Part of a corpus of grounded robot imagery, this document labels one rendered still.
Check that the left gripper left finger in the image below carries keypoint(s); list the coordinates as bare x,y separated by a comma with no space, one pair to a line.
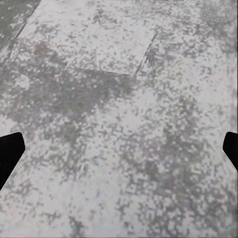
12,147

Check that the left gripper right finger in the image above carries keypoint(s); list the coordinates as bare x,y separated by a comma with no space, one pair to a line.
230,147

